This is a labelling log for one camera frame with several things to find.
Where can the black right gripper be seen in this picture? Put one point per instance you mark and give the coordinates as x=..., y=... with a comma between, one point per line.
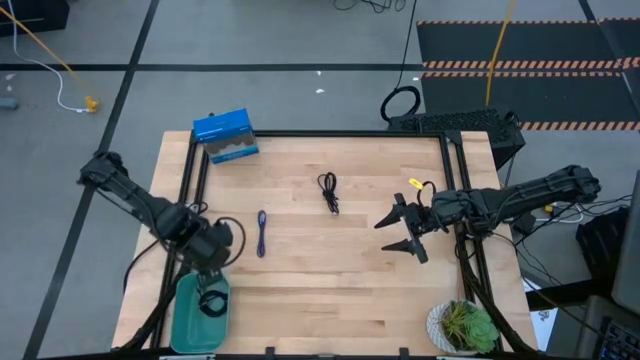
x=422, y=220

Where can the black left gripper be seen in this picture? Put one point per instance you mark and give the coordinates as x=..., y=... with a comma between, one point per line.
x=207, y=245

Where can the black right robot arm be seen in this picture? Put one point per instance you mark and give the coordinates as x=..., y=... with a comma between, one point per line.
x=530, y=192

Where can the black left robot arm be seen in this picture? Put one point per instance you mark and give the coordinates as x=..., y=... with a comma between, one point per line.
x=140, y=200

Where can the yellow tag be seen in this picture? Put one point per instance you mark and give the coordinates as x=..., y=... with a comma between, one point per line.
x=416, y=183

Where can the teal plastic tray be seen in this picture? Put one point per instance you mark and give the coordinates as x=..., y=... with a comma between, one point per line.
x=192, y=330

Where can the white patterned plant pot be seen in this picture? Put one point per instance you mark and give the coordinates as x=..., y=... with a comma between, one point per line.
x=434, y=327

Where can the green succulent plant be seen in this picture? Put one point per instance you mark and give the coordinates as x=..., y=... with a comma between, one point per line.
x=472, y=327

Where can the blue cardboard box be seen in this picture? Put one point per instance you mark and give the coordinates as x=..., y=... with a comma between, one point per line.
x=222, y=127

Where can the white paper sheet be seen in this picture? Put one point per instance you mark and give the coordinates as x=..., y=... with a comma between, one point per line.
x=544, y=325

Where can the black bag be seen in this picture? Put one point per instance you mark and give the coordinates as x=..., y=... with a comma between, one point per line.
x=600, y=245

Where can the black hazard-striped floor mat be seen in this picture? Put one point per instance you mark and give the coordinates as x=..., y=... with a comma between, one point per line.
x=550, y=45

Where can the black keyboard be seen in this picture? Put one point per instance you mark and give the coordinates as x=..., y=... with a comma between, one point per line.
x=620, y=342

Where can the black box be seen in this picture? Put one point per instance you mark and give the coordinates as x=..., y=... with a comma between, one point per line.
x=30, y=15

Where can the black metal table frame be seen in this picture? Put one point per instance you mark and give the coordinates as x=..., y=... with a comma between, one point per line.
x=350, y=133

